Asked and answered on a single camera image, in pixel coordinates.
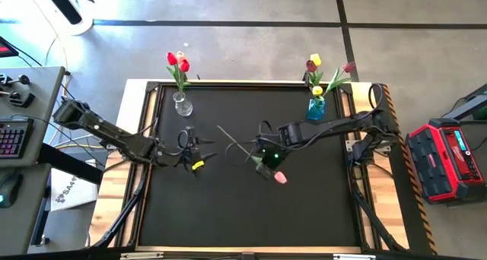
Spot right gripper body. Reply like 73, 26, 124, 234
254, 160, 276, 181

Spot bright pink artificial tulip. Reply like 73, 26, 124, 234
216, 125, 289, 185

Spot black support strut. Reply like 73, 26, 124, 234
91, 167, 150, 249
349, 176, 406, 252

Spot clear glass vase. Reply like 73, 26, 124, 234
172, 91, 194, 119

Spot black metal stand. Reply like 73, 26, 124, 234
441, 83, 487, 121

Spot black device with red light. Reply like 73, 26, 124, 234
0, 36, 19, 59

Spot dusky maroon artificial tulip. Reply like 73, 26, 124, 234
323, 60, 358, 100

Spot yellow artificial tulip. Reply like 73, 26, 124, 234
308, 52, 323, 101
310, 84, 325, 103

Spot black backlit keyboard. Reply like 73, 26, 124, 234
0, 117, 34, 159

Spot black desk clamp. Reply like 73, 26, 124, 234
7, 91, 37, 109

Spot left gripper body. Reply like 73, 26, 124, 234
168, 138, 207, 178

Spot black knob lever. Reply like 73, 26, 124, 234
0, 73, 30, 88

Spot black bar on stand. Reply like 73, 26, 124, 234
40, 0, 84, 26

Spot blue glass vase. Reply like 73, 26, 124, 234
306, 97, 327, 121

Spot red black tool box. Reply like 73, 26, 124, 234
403, 117, 486, 206

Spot white printed box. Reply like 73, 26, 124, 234
50, 167, 97, 213

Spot grey side desk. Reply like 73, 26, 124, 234
0, 163, 53, 255
0, 65, 66, 168

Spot dark red artificial tulip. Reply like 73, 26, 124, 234
305, 59, 319, 101

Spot black computer mouse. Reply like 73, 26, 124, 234
0, 173, 23, 209

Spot yellow cable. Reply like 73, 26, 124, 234
22, 0, 106, 151

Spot silver metal bracket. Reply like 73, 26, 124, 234
333, 253, 377, 260
119, 252, 165, 260

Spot white round stand base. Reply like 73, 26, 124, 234
21, 0, 94, 36

